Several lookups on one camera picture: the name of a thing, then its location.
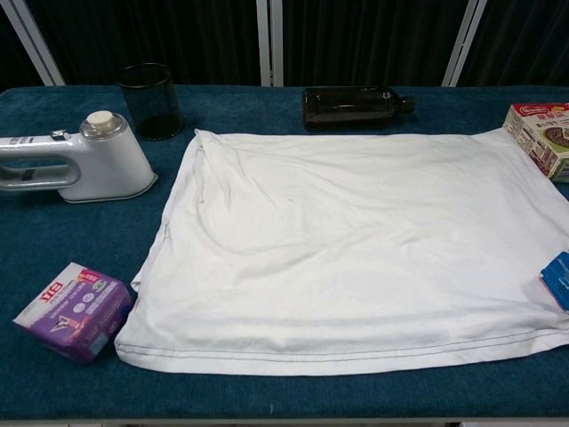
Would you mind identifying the black pleated curtain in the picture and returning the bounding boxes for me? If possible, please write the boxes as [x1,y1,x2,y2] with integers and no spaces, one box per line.
[281,0,466,89]
[0,0,45,88]
[24,0,262,86]
[460,0,569,89]

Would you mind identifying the dark translucent cup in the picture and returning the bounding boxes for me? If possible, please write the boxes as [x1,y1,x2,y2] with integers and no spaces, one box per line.
[116,62,185,141]

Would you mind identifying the dark brown plastic bottle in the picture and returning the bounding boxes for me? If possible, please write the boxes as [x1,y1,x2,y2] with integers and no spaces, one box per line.
[303,85,418,132]

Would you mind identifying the white frame post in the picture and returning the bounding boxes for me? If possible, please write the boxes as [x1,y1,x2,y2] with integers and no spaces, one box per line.
[254,0,285,88]
[0,0,67,86]
[442,0,488,88]

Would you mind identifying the purple tissue pack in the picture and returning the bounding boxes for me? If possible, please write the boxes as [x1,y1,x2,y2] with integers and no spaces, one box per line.
[12,261,136,367]

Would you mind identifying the white shirt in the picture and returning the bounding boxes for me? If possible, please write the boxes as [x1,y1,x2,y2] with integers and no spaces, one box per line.
[114,126,569,377]

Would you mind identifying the cereal carton box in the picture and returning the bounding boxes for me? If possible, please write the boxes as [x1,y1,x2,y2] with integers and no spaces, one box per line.
[501,101,569,183]

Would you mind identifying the white handheld garment steamer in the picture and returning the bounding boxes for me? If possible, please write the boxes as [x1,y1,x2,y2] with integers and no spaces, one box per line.
[0,110,160,205]

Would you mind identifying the blue cookie pack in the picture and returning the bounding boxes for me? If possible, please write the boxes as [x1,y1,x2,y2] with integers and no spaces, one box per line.
[540,251,569,312]

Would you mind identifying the blue table cover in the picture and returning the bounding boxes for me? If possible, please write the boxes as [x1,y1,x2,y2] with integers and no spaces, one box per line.
[0,84,569,422]

